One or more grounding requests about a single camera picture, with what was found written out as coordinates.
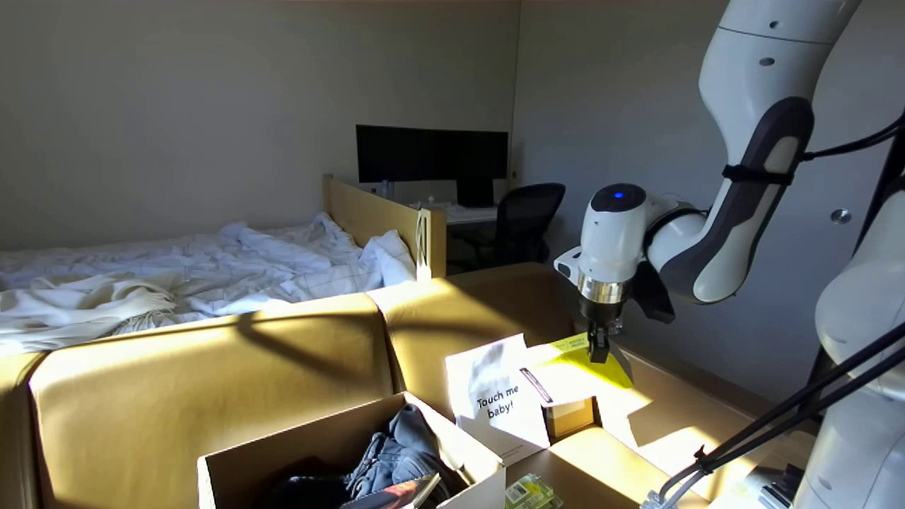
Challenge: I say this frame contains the large open cardboard box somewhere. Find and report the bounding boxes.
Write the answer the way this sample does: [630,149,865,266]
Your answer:
[194,390,510,509]

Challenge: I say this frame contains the wooden bed frame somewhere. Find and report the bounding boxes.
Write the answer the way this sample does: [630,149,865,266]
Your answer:
[322,173,450,281]

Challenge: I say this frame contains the white desk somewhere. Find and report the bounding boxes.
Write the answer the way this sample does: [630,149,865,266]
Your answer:
[361,178,503,228]

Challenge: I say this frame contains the white printed envelope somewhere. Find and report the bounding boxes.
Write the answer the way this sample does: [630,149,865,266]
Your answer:
[442,330,555,450]

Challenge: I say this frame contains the white bed sheets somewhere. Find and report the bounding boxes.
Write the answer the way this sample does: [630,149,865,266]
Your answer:
[0,208,418,355]

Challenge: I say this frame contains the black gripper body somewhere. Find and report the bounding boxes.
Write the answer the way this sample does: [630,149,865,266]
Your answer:
[576,297,627,334]

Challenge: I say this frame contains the green plastic package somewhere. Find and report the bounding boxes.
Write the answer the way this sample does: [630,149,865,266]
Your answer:
[503,470,566,509]

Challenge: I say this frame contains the black office chair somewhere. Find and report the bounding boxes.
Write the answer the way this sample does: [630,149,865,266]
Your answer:
[491,181,569,267]

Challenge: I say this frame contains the flat brown cardboard sheet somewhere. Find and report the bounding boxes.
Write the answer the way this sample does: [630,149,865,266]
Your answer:
[503,420,713,509]

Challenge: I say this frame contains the black computer monitor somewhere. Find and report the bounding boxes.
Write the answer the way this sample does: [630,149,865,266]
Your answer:
[353,122,511,208]

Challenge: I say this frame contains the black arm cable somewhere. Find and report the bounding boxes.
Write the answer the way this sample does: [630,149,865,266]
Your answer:
[720,110,905,185]

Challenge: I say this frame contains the yellow book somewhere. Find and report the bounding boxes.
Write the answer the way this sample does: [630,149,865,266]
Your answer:
[541,330,637,393]

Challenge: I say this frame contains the small Amazon cardboard box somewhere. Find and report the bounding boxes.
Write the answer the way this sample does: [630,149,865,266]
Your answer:
[518,365,604,443]

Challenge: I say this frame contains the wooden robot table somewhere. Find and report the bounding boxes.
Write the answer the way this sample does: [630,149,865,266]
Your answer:
[739,427,819,509]

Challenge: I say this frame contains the dark folded clothes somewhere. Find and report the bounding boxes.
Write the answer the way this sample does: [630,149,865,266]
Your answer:
[265,403,464,509]

